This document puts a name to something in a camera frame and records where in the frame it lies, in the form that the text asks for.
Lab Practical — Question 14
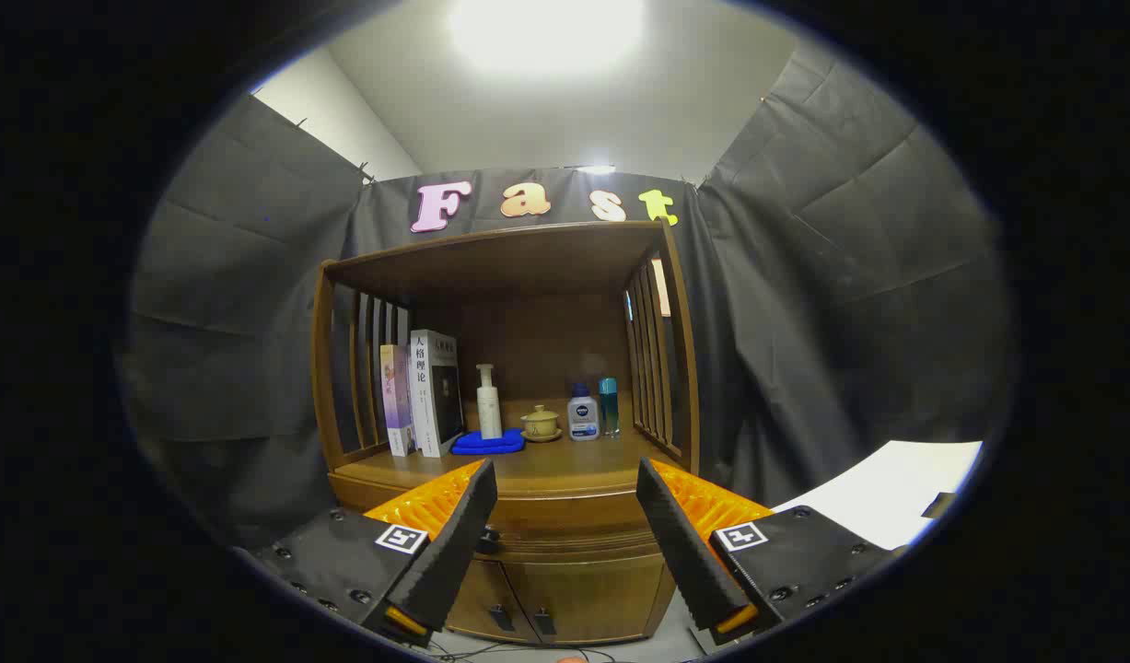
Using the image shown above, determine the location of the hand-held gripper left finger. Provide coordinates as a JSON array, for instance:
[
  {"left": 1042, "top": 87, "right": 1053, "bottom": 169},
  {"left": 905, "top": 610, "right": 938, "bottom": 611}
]
[{"left": 251, "top": 459, "right": 499, "bottom": 650}]

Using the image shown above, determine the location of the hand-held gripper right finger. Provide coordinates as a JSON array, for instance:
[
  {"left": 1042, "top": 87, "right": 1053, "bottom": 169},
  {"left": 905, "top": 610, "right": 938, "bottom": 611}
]
[{"left": 636, "top": 458, "right": 906, "bottom": 657}]

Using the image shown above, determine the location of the wooden countertop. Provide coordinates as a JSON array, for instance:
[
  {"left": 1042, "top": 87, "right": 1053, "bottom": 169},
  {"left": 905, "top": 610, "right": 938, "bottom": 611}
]
[{"left": 330, "top": 428, "right": 690, "bottom": 503}]

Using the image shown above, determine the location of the brown wooden cabinet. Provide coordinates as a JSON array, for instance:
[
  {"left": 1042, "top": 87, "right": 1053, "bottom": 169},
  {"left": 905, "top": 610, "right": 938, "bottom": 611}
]
[{"left": 311, "top": 219, "right": 701, "bottom": 646}]

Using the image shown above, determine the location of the blue folded cloth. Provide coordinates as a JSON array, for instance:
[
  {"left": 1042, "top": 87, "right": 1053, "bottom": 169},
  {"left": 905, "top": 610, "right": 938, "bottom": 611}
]
[{"left": 450, "top": 428, "right": 527, "bottom": 456}]

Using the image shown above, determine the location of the white pump bottle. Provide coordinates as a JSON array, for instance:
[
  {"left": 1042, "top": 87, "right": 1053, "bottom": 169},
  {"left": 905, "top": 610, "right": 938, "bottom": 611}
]
[{"left": 476, "top": 364, "right": 504, "bottom": 440}]

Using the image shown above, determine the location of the beige lidded teacup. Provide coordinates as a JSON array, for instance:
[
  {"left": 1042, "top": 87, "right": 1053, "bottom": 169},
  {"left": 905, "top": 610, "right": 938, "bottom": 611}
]
[{"left": 520, "top": 405, "right": 563, "bottom": 443}]

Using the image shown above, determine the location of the purple book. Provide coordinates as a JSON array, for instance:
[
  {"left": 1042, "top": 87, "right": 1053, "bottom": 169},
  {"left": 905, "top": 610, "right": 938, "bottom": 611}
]
[{"left": 380, "top": 344, "right": 416, "bottom": 458}]

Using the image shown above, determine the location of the thick white book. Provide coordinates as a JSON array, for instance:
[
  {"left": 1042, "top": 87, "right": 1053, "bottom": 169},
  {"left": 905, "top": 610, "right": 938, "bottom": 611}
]
[{"left": 410, "top": 329, "right": 466, "bottom": 459}]

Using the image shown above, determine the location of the white lotion bottle blue cap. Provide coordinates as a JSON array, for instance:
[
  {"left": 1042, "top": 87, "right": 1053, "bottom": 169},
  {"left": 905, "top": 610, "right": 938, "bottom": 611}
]
[{"left": 567, "top": 383, "right": 601, "bottom": 442}]

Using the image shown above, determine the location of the black backdrop cloth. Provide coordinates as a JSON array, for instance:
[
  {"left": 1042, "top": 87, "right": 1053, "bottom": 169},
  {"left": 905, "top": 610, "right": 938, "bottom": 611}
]
[{"left": 122, "top": 41, "right": 1012, "bottom": 553}]

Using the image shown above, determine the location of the large ceiling light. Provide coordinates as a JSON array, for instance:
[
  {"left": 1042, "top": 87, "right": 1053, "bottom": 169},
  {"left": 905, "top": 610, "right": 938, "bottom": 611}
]
[{"left": 449, "top": 0, "right": 648, "bottom": 79}]

